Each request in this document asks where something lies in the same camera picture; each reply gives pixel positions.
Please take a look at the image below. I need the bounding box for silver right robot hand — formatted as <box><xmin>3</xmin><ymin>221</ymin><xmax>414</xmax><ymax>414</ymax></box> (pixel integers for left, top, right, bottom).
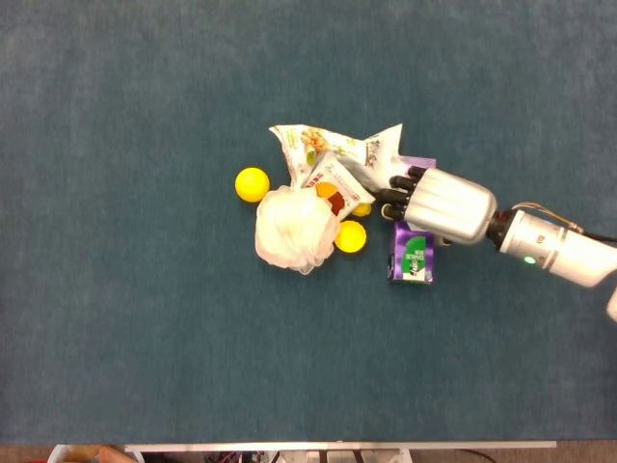
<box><xmin>373</xmin><ymin>166</ymin><xmax>498</xmax><ymax>247</ymax></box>

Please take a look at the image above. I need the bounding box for yellow scalloped plastic cap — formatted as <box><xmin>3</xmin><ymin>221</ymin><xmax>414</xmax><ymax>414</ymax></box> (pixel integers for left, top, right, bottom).
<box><xmin>334</xmin><ymin>219</ymin><xmax>367</xmax><ymax>254</ymax></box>

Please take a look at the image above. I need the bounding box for black cable on floor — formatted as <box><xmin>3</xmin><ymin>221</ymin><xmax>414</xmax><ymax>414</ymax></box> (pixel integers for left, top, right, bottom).
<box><xmin>452</xmin><ymin>449</ymin><xmax>497</xmax><ymax>463</ymax></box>

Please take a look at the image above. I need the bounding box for white mesh bath sponge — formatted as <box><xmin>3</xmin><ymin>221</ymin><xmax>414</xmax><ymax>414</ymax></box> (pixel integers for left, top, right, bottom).
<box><xmin>254</xmin><ymin>185</ymin><xmax>341</xmax><ymax>275</ymax></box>

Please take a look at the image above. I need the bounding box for white metal frame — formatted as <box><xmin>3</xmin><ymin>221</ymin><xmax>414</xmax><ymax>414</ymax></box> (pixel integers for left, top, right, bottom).
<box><xmin>277</xmin><ymin>450</ymin><xmax>412</xmax><ymax>463</ymax></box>

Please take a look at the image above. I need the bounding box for brown object in bin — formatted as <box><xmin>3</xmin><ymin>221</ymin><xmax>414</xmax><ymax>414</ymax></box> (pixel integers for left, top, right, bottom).
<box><xmin>98</xmin><ymin>446</ymin><xmax>141</xmax><ymax>463</ymax></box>

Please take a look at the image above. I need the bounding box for blue felt table cover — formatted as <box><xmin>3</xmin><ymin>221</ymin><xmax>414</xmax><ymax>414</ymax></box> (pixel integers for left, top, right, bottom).
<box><xmin>0</xmin><ymin>0</ymin><xmax>617</xmax><ymax>446</ymax></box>

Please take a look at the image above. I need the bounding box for purple milk carton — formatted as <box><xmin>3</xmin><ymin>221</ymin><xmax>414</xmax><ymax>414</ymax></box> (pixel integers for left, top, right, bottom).
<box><xmin>385</xmin><ymin>154</ymin><xmax>438</xmax><ymax>286</ymax></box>

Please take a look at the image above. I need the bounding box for smooth yellow ball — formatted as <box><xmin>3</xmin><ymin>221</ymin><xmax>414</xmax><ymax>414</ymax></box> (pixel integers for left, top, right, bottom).
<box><xmin>234</xmin><ymin>166</ymin><xmax>271</xmax><ymax>204</ymax></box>

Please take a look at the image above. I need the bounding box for small white pastry packet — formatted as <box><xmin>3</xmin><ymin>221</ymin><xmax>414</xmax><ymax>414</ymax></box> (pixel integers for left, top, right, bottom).
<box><xmin>301</xmin><ymin>150</ymin><xmax>376</xmax><ymax>218</ymax></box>

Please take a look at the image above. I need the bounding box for white plastic bin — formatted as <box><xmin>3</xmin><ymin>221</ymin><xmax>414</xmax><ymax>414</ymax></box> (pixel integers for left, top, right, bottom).
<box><xmin>46</xmin><ymin>444</ymin><xmax>127</xmax><ymax>463</ymax></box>

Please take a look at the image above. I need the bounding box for aluminium table edge rail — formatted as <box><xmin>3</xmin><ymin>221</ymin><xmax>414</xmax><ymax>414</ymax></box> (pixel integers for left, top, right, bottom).
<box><xmin>123</xmin><ymin>441</ymin><xmax>558</xmax><ymax>453</ymax></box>

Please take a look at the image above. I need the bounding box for large white snack bag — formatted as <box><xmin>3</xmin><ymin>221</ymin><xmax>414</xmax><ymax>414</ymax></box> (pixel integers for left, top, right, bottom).
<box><xmin>268</xmin><ymin>123</ymin><xmax>404</xmax><ymax>194</ymax></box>

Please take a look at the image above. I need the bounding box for bundle of coloured wires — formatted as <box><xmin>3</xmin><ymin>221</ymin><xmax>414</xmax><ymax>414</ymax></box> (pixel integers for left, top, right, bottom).
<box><xmin>201</xmin><ymin>450</ymin><xmax>272</xmax><ymax>463</ymax></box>

